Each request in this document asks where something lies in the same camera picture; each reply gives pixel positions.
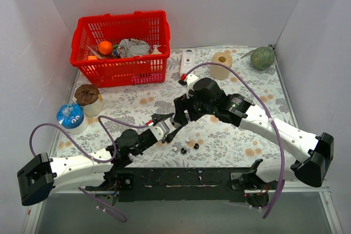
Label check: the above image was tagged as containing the floral table mat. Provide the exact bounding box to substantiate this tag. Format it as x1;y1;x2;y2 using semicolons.
55;48;296;168

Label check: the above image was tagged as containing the brown lid cream cup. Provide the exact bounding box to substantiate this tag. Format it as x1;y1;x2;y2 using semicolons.
74;84;105;116

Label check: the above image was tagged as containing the clear plastic bag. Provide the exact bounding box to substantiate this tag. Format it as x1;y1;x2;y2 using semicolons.
86;45;106;60

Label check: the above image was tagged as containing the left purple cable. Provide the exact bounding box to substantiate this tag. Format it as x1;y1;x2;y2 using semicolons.
29;115;154;223

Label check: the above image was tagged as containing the crumpled grey cloth bag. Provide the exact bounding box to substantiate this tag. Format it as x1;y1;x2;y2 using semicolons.
117;38;151;58

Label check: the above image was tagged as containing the white pump bottle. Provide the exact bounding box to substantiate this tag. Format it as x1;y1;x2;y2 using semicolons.
150;45;162;55

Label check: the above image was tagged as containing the blue lid white container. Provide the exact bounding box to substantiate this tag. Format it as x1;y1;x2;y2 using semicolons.
56;103;88;134

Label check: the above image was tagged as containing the black base bar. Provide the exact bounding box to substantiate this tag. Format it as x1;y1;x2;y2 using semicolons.
84;167;271;207

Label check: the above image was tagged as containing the green melon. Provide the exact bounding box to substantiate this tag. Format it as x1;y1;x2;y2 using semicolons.
250;47;275;71

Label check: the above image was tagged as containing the beige toilet paper roll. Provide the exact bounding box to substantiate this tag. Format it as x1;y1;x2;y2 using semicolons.
210;52;233;80

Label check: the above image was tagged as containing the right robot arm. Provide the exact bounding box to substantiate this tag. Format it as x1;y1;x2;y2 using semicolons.
174;74;334;187

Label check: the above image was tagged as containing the red plastic shopping basket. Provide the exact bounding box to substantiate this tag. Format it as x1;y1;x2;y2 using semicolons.
70;10;171;88

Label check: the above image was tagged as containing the white rectangular box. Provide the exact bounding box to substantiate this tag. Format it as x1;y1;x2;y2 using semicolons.
179;49;195;77

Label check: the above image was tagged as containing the white earbud charging case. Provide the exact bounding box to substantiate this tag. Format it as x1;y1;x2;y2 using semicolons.
169;117;177;128

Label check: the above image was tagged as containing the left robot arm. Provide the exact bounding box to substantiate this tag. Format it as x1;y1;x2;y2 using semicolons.
17;113;182;206

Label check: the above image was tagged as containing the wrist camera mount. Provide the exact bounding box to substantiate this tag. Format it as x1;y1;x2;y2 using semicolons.
178;73;199;99
148;119;172;141

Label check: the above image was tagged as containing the orange small block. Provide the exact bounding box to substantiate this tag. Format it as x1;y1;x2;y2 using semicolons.
88;55;97;61

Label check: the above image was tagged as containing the orange fruit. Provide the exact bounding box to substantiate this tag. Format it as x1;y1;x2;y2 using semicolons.
98;41;113;55

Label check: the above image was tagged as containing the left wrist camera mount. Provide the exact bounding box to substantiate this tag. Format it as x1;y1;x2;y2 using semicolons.
148;119;172;141

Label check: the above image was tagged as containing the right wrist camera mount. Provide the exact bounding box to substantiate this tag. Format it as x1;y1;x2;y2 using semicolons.
178;73;199;99

